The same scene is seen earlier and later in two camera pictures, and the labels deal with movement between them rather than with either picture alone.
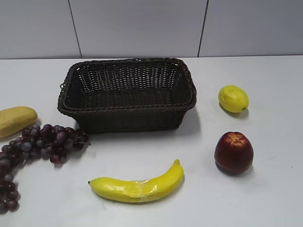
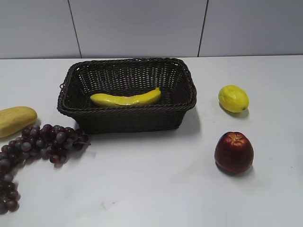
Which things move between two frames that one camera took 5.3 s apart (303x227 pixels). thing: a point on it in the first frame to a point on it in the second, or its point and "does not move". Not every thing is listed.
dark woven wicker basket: [128, 95] does not move
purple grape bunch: [53, 143] does not move
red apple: [234, 152] does not move
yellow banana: [131, 191] to [111, 100]
